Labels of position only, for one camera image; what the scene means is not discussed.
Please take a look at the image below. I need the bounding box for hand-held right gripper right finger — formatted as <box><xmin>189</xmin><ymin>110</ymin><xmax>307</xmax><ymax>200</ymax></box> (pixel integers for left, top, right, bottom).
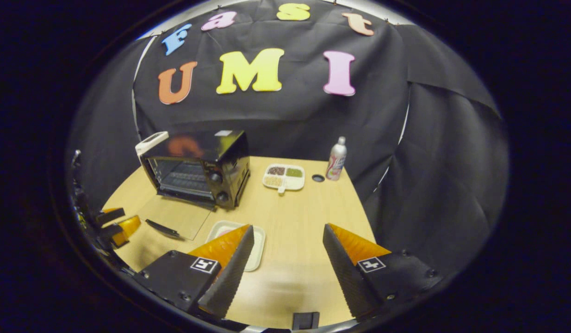
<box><xmin>323</xmin><ymin>223</ymin><xmax>444</xmax><ymax>321</ymax></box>

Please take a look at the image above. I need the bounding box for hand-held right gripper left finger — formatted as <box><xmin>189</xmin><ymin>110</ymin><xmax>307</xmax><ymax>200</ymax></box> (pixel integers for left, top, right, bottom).
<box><xmin>134</xmin><ymin>224</ymin><xmax>255</xmax><ymax>320</ymax></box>

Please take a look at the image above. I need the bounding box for white rectangular plate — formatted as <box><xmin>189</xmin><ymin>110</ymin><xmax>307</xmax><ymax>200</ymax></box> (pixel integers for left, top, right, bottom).
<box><xmin>206</xmin><ymin>221</ymin><xmax>266</xmax><ymax>272</ymax></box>

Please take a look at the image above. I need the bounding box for black electric oven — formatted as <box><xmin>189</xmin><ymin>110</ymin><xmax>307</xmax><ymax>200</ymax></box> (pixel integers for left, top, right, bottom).
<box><xmin>138</xmin><ymin>129</ymin><xmax>252</xmax><ymax>241</ymax></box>

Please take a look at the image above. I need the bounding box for white toaster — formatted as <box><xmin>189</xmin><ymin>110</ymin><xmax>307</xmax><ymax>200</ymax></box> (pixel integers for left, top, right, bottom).
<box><xmin>135</xmin><ymin>131</ymin><xmax>169</xmax><ymax>158</ymax></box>

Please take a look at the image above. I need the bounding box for white divided dish with grains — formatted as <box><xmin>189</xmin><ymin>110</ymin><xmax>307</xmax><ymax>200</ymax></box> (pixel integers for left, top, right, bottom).
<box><xmin>262</xmin><ymin>164</ymin><xmax>306</xmax><ymax>195</ymax></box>

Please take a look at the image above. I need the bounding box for silver pink drink bottle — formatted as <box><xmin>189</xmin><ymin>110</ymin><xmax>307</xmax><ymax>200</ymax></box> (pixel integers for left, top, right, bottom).
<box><xmin>326</xmin><ymin>136</ymin><xmax>348</xmax><ymax>181</ymax></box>

